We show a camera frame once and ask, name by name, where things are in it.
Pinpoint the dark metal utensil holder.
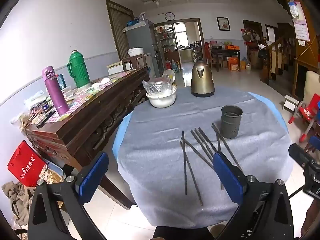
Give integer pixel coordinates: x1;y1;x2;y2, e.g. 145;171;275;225
221;105;243;139

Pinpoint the orange carton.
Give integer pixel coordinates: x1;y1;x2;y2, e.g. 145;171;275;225
227;56;241;72

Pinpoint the brown door curtain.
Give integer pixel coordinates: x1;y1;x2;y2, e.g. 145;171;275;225
106;0;136;61

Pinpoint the wooden chair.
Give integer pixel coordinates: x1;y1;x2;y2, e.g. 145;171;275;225
121;53;148;72

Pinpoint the bunch of metal chopsticks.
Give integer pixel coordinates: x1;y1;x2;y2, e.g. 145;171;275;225
180;123;243;206

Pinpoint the red plastic chair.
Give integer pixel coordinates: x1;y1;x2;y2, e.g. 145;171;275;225
288;94;320;143

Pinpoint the red shopping bag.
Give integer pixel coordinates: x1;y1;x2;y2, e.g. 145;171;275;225
7;140;48;188

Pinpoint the wooden staircase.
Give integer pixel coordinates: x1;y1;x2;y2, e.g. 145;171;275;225
260;22;320;101

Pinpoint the dark wooden dining table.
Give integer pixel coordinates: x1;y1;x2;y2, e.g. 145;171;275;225
210;47;241;72

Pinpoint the wall calendar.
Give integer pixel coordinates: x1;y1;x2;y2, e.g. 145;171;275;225
287;0;311;43

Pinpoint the metal basin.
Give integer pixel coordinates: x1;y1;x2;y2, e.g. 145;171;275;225
46;164;66;184

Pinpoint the framed wall picture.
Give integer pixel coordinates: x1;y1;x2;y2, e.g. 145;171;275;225
216;17;231;32

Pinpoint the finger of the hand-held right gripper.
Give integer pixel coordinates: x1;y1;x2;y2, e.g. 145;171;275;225
288;143;315;168

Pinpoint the white step stool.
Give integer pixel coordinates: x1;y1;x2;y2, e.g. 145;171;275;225
282;94;300;113

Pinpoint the beige cloth rag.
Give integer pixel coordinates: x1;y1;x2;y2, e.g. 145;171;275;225
1;181;36;227

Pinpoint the person's right forearm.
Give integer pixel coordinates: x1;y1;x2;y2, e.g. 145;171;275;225
301;200;320;236

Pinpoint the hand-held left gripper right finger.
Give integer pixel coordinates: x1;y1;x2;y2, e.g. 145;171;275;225
212;151;294;240

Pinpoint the grey refrigerator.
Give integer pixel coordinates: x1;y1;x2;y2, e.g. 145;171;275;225
125;20;161;79

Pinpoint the glass display cabinet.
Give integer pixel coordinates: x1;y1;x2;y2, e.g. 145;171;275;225
154;24;179;61

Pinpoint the cream upholstered chair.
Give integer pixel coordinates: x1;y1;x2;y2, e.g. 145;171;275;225
302;70;320;106

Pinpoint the carved wooden sideboard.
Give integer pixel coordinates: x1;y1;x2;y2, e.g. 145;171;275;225
25;66;150;210

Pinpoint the patterned table mat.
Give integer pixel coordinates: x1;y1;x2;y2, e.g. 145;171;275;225
45;70;137;123

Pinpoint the grey tablecloth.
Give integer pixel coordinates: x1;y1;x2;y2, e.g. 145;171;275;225
116;85;294;229

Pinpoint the white storage box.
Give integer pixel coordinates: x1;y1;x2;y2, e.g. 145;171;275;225
107;59;125;75

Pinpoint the purple insulated bottle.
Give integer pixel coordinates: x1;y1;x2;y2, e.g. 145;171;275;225
41;66;70;116

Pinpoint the golden electric kettle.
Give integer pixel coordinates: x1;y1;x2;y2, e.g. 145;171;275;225
191;58;215;98

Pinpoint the white bowl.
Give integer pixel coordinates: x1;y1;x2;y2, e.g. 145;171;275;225
146;91;177;109

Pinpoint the green thermos flask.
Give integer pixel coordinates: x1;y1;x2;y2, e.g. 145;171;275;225
66;50;92;89

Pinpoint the cluster of hanging bags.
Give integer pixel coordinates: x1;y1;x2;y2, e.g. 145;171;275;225
241;26;262;43

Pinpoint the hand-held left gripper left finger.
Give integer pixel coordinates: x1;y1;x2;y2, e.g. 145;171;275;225
27;151;110;240

